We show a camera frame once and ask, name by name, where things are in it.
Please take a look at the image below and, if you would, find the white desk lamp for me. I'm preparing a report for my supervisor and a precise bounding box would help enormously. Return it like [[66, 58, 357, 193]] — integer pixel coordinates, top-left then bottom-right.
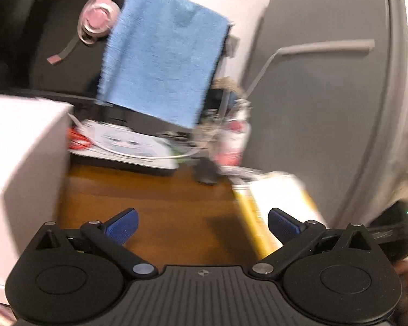
[[245, 39, 376, 99]]

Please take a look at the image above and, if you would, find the black computer tower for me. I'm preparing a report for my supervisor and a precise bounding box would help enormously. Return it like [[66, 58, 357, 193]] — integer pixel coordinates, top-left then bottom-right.
[[0, 0, 39, 90]]

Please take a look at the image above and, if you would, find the woven rope basket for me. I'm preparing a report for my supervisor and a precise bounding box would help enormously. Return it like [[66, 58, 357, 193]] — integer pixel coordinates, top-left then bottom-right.
[[209, 77, 249, 125]]

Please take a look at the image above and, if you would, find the black computer mouse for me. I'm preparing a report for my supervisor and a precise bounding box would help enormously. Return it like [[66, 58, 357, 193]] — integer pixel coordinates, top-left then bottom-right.
[[194, 157, 221, 186]]

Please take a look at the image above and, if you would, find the pink cat-ear headset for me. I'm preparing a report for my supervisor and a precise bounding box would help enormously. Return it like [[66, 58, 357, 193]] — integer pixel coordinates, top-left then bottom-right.
[[47, 0, 121, 65]]

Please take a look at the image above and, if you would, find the blue terry towel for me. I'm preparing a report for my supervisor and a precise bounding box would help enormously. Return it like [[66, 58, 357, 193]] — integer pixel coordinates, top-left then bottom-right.
[[97, 0, 229, 129]]

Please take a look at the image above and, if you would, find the white open cardboard box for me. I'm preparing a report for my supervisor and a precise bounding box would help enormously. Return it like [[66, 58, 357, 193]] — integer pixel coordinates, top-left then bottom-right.
[[0, 95, 73, 304]]

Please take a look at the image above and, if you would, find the anime printed mouse pad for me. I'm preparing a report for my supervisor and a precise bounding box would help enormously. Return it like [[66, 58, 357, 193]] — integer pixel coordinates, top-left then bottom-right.
[[69, 120, 179, 176]]

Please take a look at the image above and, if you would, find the white pink lotion bottle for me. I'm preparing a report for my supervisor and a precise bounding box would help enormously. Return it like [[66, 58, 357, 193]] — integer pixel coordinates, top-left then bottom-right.
[[214, 118, 251, 166]]

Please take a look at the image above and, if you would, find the yellow white shopping bag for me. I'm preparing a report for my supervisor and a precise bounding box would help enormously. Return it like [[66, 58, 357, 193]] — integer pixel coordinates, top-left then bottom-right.
[[231, 171, 327, 261]]

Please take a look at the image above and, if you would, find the black computer monitor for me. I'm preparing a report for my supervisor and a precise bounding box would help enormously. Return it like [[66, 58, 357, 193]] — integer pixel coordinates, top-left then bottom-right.
[[13, 0, 232, 133]]

